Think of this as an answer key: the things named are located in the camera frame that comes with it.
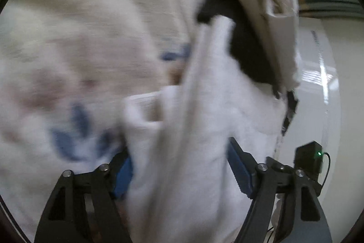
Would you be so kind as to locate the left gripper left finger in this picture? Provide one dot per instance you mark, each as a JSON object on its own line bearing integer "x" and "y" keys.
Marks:
{"x": 82, "y": 207}

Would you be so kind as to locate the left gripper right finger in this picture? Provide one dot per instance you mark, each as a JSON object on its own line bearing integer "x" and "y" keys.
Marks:
{"x": 301, "y": 217}

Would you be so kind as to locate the white knit sweater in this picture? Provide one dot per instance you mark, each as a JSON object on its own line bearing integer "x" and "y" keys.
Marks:
{"x": 183, "y": 189}

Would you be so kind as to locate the black folded garment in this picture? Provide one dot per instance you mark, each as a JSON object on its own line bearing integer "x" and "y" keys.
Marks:
{"x": 245, "y": 46}

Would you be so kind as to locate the floral bed quilt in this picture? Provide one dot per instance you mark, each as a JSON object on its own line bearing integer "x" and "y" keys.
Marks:
{"x": 66, "y": 68}

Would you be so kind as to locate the beige folded garment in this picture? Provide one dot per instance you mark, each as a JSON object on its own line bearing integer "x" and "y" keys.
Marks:
{"x": 276, "y": 23}

